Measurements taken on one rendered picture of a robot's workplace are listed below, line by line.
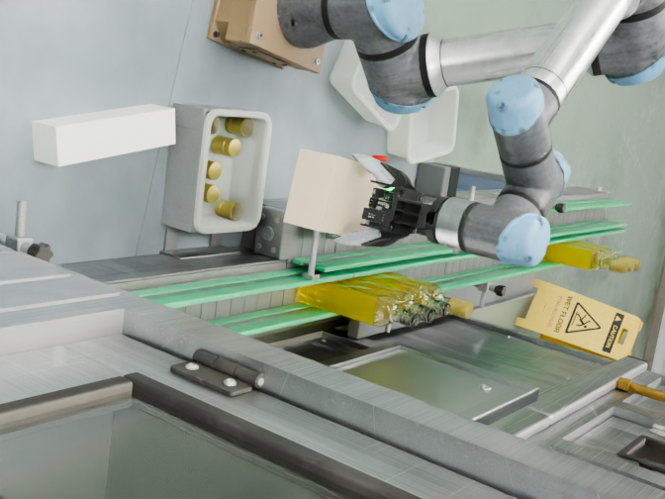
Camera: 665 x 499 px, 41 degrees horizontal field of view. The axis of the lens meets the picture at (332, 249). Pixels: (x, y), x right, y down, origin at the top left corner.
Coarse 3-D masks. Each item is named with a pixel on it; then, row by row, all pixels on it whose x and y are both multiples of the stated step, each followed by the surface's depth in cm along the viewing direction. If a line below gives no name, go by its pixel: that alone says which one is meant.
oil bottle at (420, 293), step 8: (376, 280) 183; (384, 280) 183; (392, 280) 184; (400, 280) 184; (400, 288) 180; (408, 288) 179; (416, 288) 180; (424, 288) 181; (416, 296) 178; (424, 296) 179
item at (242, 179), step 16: (224, 112) 158; (240, 112) 161; (256, 112) 165; (208, 128) 156; (224, 128) 169; (256, 128) 170; (208, 144) 156; (240, 144) 172; (256, 144) 170; (224, 160) 171; (240, 160) 172; (256, 160) 170; (224, 176) 172; (240, 176) 173; (256, 176) 171; (224, 192) 173; (240, 192) 173; (256, 192) 171; (208, 208) 170; (256, 208) 171; (208, 224) 164; (224, 224) 166; (240, 224) 169; (256, 224) 172
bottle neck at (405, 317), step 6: (396, 306) 170; (396, 312) 169; (402, 312) 168; (408, 312) 168; (414, 312) 168; (396, 318) 169; (402, 318) 168; (408, 318) 167; (414, 318) 167; (402, 324) 169; (408, 324) 167; (414, 324) 169
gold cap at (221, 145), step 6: (216, 138) 167; (222, 138) 167; (228, 138) 166; (216, 144) 167; (222, 144) 166; (228, 144) 165; (234, 144) 166; (216, 150) 167; (222, 150) 166; (228, 150) 165; (234, 150) 166
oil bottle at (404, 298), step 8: (344, 280) 181; (352, 280) 180; (360, 280) 181; (368, 280) 182; (376, 288) 177; (384, 288) 177; (392, 288) 178; (400, 296) 174; (408, 296) 175; (400, 304) 174; (408, 304) 174
